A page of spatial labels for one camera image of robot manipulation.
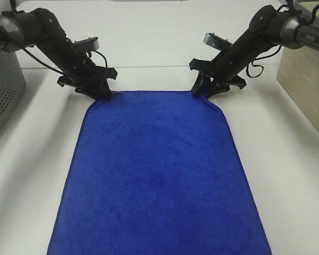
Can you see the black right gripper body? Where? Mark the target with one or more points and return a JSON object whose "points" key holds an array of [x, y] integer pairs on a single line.
{"points": [[228, 63]]}

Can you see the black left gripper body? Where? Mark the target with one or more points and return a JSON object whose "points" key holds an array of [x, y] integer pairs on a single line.
{"points": [[79, 71]]}

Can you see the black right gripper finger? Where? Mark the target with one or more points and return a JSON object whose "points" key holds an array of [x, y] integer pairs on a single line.
{"points": [[201, 84], [100, 91]]}

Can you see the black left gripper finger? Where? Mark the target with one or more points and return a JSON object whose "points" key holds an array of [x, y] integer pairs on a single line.
{"points": [[100, 91], [217, 88]]}

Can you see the blue microfiber towel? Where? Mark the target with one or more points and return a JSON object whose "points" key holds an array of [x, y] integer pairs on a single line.
{"points": [[156, 172]]}

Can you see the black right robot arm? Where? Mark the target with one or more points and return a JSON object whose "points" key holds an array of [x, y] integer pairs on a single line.
{"points": [[268, 28]]}

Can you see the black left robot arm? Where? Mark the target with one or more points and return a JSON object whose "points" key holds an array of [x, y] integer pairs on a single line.
{"points": [[40, 28]]}

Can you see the beige storage box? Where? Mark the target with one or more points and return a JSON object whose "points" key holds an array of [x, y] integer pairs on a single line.
{"points": [[298, 72]]}

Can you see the grey perforated plastic basket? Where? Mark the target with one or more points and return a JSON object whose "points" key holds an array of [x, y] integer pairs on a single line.
{"points": [[12, 85]]}

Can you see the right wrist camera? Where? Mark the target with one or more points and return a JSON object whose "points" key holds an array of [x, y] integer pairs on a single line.
{"points": [[216, 42]]}

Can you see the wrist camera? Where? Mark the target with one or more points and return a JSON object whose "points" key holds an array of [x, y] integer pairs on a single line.
{"points": [[216, 42], [90, 44]]}

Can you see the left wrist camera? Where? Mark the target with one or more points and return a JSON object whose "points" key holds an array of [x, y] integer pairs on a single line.
{"points": [[90, 44]]}

